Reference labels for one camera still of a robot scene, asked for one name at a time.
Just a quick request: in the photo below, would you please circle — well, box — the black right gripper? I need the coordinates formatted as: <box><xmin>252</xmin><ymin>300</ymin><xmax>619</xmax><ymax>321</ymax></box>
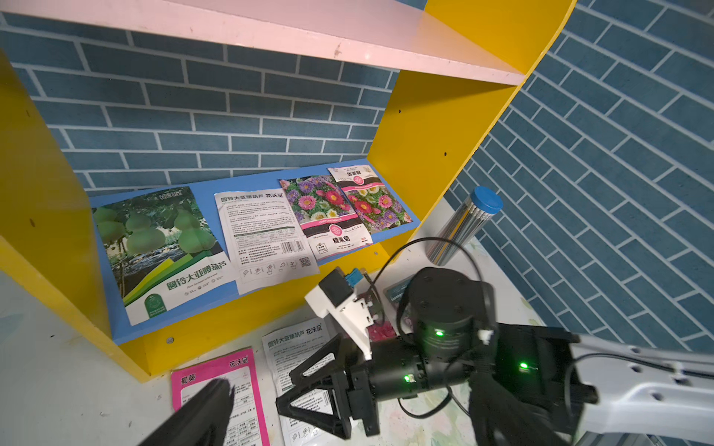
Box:
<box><xmin>275</xmin><ymin>334</ymin><xmax>424</xmax><ymax>440</ymax></box>

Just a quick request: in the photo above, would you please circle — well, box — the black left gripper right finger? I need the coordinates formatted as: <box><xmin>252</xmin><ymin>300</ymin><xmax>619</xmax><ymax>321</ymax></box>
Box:
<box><xmin>468</xmin><ymin>372</ymin><xmax>567</xmax><ymax>445</ymax></box>

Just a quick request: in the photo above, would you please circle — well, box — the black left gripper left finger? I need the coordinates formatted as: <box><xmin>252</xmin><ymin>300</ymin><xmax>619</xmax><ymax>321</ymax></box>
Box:
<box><xmin>139</xmin><ymin>378</ymin><xmax>234</xmax><ymax>446</ymax></box>

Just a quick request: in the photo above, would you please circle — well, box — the pink back seed packet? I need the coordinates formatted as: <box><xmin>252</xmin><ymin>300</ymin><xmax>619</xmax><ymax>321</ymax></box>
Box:
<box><xmin>170</xmin><ymin>349</ymin><xmax>270</xmax><ymax>445</ymax></box>

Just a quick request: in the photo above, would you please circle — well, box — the white text back seed packet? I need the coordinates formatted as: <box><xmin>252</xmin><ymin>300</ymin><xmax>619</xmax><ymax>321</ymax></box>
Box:
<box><xmin>261</xmin><ymin>317</ymin><xmax>347</xmax><ymax>446</ymax></box>

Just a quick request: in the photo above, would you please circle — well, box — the mixed aster flower seed packet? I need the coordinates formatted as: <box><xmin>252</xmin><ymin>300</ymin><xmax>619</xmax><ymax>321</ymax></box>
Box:
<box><xmin>328</xmin><ymin>165</ymin><xmax>412</xmax><ymax>235</ymax></box>

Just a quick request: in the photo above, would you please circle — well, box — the pink hollyhock seed packet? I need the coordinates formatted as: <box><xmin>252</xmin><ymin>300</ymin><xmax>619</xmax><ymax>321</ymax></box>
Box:
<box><xmin>367</xmin><ymin>321</ymin><xmax>397</xmax><ymax>343</ymax></box>

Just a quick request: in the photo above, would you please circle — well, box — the purple flower seed packet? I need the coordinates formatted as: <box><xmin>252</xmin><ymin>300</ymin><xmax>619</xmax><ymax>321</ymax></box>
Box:
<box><xmin>383</xmin><ymin>275</ymin><xmax>413</xmax><ymax>307</ymax></box>

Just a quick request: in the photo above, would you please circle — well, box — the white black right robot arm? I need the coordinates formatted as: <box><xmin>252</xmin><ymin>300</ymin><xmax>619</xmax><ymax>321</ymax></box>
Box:
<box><xmin>276</xmin><ymin>268</ymin><xmax>713</xmax><ymax>445</ymax></box>

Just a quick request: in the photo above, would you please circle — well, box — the white text packet lower shelf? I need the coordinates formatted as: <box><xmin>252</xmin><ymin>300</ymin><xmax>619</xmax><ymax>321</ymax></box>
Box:
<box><xmin>215</xmin><ymin>189</ymin><xmax>319</xmax><ymax>295</ymax></box>

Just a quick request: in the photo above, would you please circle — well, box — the pink aster seed packet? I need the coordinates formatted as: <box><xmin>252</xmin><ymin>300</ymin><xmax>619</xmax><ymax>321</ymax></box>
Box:
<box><xmin>279</xmin><ymin>175</ymin><xmax>373</xmax><ymax>261</ymax></box>

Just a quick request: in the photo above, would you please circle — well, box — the yellow wooden shelf unit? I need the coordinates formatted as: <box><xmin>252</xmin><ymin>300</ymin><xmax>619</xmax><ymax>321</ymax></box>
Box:
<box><xmin>1</xmin><ymin>1</ymin><xmax>575</xmax><ymax>381</ymax></box>

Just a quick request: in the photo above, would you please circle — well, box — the green gourd seed packet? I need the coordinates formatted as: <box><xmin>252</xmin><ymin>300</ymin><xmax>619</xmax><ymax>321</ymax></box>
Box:
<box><xmin>93</xmin><ymin>187</ymin><xmax>234</xmax><ymax>326</ymax></box>

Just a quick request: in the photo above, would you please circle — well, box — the clear pencil tube blue lid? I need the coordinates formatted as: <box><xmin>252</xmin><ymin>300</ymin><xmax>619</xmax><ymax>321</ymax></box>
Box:
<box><xmin>426</xmin><ymin>186</ymin><xmax>504</xmax><ymax>267</ymax></box>

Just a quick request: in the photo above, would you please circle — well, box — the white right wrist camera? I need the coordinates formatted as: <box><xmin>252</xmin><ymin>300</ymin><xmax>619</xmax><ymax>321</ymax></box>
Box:
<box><xmin>305</xmin><ymin>268</ymin><xmax>386</xmax><ymax>361</ymax></box>

